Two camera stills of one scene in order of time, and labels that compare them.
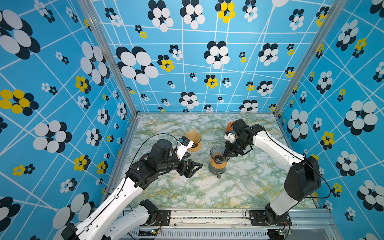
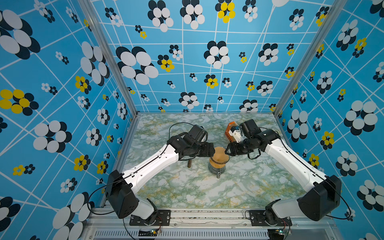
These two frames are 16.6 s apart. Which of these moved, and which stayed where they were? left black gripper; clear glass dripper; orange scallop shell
Moved: left black gripper
Stayed: orange scallop shell; clear glass dripper
